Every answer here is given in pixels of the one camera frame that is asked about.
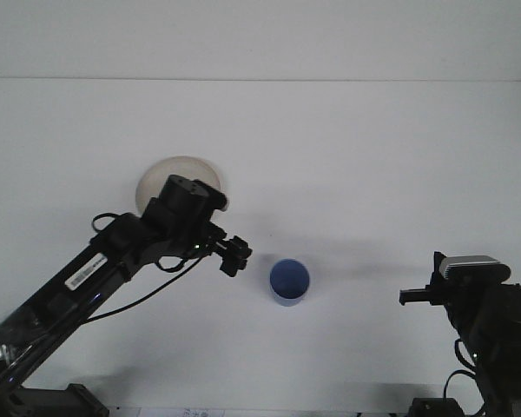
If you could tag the pale blue cup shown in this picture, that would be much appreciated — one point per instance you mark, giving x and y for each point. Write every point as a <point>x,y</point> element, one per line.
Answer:
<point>288,278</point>

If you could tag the pale round plate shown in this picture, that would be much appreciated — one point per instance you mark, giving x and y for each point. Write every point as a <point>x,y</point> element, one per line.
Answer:
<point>156,174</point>

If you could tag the white paper sheet with writing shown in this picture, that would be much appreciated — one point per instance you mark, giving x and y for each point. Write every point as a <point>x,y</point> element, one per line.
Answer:
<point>191,412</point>

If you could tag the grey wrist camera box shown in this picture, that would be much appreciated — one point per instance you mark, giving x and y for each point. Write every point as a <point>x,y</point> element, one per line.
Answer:
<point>473,267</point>

